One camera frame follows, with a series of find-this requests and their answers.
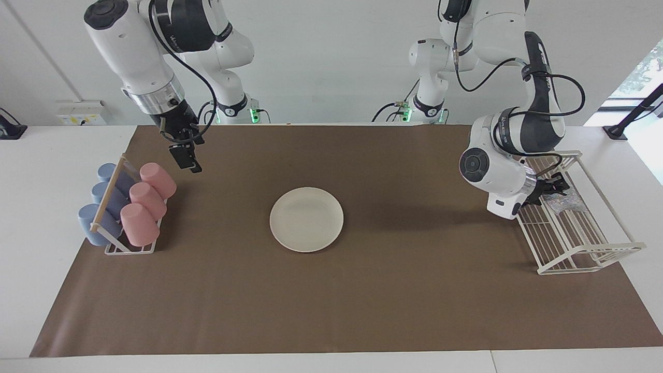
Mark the cream round plate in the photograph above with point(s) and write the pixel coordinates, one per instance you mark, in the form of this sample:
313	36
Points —
305	220

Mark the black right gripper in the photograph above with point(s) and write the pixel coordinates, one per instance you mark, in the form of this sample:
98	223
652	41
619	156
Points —
178	124

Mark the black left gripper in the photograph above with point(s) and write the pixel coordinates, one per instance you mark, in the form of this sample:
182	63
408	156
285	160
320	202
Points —
538	191

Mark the black stand with pole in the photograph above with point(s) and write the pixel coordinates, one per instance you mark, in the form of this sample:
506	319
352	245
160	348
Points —
616	132

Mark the pink plastic cup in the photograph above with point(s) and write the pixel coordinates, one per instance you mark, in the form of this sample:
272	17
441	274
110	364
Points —
158	180
147	201
139	225

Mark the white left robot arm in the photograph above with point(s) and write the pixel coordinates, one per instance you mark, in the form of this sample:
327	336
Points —
497	171

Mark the bright window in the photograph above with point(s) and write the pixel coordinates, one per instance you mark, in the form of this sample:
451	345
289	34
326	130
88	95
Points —
647	67

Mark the black clamp mount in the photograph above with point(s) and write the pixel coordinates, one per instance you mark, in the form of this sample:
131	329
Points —
10	129

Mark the cup rack with wooden rod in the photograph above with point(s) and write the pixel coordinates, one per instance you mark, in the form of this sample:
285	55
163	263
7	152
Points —
109	191

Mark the brown table mat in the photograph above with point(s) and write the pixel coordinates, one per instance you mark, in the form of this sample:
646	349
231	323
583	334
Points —
362	300

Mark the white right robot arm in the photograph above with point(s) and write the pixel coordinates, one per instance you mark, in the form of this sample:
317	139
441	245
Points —
129	46

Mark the white wall socket box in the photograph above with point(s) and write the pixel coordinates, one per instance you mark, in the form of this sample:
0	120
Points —
80	114

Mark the blue plastic cup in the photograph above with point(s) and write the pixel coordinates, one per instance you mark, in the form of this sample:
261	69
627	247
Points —
106	172
89	224
102	192

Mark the silver mesh sponge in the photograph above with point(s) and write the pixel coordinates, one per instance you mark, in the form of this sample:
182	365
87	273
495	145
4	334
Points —
570	203

